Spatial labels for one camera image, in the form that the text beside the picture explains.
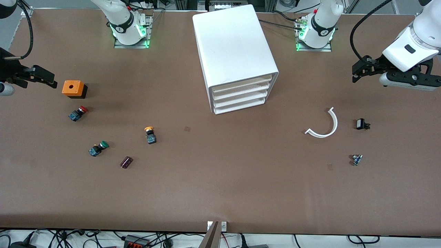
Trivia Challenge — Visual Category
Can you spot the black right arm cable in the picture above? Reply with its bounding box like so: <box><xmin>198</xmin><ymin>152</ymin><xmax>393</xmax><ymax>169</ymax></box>
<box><xmin>4</xmin><ymin>0</ymin><xmax>34</xmax><ymax>61</ymax></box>

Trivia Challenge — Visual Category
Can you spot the green push button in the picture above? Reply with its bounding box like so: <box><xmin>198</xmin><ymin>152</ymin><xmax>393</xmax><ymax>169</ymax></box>
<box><xmin>89</xmin><ymin>141</ymin><xmax>110</xmax><ymax>157</ymax></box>

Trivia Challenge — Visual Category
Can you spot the grey camera mount beam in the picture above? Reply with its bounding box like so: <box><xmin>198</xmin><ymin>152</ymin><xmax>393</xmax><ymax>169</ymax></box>
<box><xmin>198</xmin><ymin>221</ymin><xmax>221</xmax><ymax>248</ymax></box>

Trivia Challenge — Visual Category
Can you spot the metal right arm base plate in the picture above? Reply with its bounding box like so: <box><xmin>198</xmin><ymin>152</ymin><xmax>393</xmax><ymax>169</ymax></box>
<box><xmin>113</xmin><ymin>15</ymin><xmax>153</xmax><ymax>49</ymax></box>

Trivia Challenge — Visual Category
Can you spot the white drawer cabinet frame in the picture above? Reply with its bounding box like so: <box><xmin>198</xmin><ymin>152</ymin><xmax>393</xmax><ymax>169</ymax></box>
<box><xmin>192</xmin><ymin>4</ymin><xmax>279</xmax><ymax>115</ymax></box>

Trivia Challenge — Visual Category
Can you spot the white curved plastic clip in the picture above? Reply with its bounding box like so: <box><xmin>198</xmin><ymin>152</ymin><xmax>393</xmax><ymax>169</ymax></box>
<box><xmin>305</xmin><ymin>106</ymin><xmax>339</xmax><ymax>138</ymax></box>

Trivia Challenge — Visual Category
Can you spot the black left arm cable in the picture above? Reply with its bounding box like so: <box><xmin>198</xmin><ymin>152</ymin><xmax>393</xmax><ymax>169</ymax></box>
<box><xmin>350</xmin><ymin>0</ymin><xmax>394</xmax><ymax>64</ymax></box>

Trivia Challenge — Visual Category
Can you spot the red push button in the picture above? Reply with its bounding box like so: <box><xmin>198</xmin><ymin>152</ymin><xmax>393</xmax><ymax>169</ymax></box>
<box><xmin>68</xmin><ymin>106</ymin><xmax>89</xmax><ymax>122</ymax></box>

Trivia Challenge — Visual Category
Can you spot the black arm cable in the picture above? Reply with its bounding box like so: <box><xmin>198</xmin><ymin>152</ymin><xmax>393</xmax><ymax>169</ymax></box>
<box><xmin>350</xmin><ymin>0</ymin><xmax>394</xmax><ymax>64</ymax></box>
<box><xmin>4</xmin><ymin>0</ymin><xmax>34</xmax><ymax>61</ymax></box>

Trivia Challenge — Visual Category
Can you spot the black red power strip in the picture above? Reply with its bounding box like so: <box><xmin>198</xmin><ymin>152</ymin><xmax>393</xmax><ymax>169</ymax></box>
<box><xmin>123</xmin><ymin>234</ymin><xmax>150</xmax><ymax>248</ymax></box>

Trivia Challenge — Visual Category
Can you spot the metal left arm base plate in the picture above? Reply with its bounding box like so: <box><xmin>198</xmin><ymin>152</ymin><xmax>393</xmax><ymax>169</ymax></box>
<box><xmin>296</xmin><ymin>14</ymin><xmax>333</xmax><ymax>52</ymax></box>

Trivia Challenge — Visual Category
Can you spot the orange button enclosure box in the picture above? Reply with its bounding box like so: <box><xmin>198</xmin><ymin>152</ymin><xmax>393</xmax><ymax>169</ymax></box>
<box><xmin>62</xmin><ymin>80</ymin><xmax>88</xmax><ymax>100</ymax></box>

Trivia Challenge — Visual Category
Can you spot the yellow push button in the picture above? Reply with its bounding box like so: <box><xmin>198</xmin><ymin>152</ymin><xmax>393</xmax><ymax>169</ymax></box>
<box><xmin>144</xmin><ymin>126</ymin><xmax>157</xmax><ymax>145</ymax></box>

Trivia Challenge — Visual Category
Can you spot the white plastic drawer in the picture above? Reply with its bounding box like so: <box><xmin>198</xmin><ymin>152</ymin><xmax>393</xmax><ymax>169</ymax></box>
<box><xmin>210</xmin><ymin>74</ymin><xmax>275</xmax><ymax>93</ymax></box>
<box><xmin>213</xmin><ymin>97</ymin><xmax>267</xmax><ymax>114</ymax></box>
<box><xmin>211</xmin><ymin>82</ymin><xmax>272</xmax><ymax>100</ymax></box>
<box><xmin>212</xmin><ymin>90</ymin><xmax>269</xmax><ymax>107</ymax></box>

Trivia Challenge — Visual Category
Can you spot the black base power cable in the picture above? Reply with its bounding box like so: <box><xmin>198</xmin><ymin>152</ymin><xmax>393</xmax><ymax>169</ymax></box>
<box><xmin>258</xmin><ymin>19</ymin><xmax>301</xmax><ymax>30</ymax></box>

